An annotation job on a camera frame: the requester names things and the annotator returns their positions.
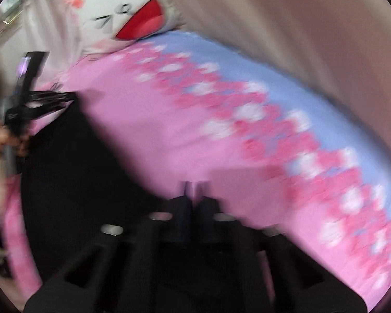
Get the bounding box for white cat face pillow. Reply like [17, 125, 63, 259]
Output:
[63, 0, 187, 55]

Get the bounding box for person's left hand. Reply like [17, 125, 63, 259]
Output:
[0, 130, 30, 158]

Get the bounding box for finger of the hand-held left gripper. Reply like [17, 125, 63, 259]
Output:
[33, 89, 78, 102]
[23, 100, 75, 122]

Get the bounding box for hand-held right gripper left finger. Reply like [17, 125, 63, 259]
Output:
[24, 182, 193, 313]

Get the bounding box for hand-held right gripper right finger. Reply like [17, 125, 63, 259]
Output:
[195, 182, 368, 313]

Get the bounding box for pink floral bedsheet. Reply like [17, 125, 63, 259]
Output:
[0, 31, 391, 313]

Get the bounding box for white curtain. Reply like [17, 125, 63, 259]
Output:
[0, 0, 85, 87]

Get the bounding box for black pants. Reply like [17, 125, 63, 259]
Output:
[20, 98, 248, 313]

